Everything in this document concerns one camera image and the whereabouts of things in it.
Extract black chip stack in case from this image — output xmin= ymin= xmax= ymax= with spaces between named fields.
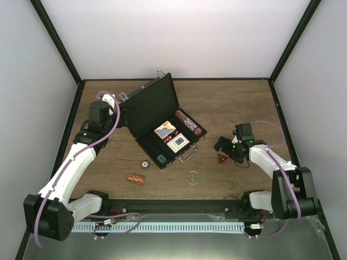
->
xmin=156 ymin=154 xmax=167 ymax=165

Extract red dice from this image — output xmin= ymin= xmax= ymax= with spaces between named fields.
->
xmin=163 ymin=131 xmax=179 ymax=144

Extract white playing card deck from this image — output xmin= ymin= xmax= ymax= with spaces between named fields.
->
xmin=167 ymin=134 xmax=189 ymax=153

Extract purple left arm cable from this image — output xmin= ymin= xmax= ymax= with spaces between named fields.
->
xmin=34 ymin=91 xmax=143 ymax=248

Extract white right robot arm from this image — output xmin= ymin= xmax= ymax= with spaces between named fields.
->
xmin=214 ymin=123 xmax=319 ymax=220

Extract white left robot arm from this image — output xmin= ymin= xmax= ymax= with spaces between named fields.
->
xmin=23 ymin=91 xmax=121 ymax=248

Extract small orange chip stack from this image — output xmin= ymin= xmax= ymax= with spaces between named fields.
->
xmin=127 ymin=173 xmax=145 ymax=186

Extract single poker chip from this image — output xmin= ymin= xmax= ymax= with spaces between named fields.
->
xmin=140 ymin=161 xmax=149 ymax=169

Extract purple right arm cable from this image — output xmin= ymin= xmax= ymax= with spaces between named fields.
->
xmin=243 ymin=121 xmax=302 ymax=239

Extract red black triangular card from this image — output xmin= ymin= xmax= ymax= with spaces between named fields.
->
xmin=216 ymin=152 xmax=230 ymax=165

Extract row of poker chips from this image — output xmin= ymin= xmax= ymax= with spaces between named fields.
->
xmin=175 ymin=110 xmax=203 ymax=136

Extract light blue slotted rail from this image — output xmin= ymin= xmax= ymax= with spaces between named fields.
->
xmin=72 ymin=222 xmax=245 ymax=234

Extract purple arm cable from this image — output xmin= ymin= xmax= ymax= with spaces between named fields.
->
xmin=243 ymin=121 xmax=302 ymax=239
xmin=34 ymin=91 xmax=143 ymax=248

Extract black poker set case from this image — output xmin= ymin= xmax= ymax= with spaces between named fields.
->
xmin=119 ymin=70 xmax=207 ymax=170

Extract chrome case handle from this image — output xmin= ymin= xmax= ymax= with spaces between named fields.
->
xmin=177 ymin=145 xmax=198 ymax=163

